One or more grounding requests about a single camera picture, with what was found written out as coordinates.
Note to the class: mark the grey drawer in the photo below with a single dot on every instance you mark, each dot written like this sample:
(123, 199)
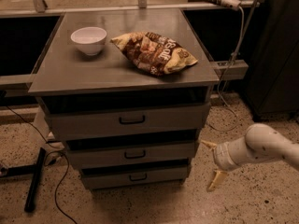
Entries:
(177, 172)
(117, 156)
(125, 122)

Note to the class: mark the black floor bar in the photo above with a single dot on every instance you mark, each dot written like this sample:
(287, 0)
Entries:
(30, 201)

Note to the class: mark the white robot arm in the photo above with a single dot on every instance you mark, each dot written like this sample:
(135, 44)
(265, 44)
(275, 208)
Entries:
(261, 143)

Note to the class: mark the dark cabinet right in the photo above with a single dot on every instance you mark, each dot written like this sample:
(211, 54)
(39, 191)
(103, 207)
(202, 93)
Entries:
(271, 85)

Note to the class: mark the grey middle drawer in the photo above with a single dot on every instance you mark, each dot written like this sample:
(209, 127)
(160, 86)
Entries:
(117, 156)

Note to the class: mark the grey bottom drawer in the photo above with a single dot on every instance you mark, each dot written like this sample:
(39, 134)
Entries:
(177, 172)

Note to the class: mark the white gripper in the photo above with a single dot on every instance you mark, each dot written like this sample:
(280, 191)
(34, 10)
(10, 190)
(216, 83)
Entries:
(220, 157)

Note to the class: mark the grey top drawer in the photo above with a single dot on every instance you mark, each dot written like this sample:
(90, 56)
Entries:
(125, 122)

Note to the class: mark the white ceramic bowl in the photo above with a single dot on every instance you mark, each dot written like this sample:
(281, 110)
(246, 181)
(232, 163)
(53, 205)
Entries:
(89, 40)

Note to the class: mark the grey drawer cabinet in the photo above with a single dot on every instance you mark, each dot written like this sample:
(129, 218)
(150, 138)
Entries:
(69, 82)

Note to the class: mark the grey metal frame rail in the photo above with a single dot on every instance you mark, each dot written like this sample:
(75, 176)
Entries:
(235, 71)

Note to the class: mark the brown yellow chip bag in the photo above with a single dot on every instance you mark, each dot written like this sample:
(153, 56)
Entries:
(155, 54)

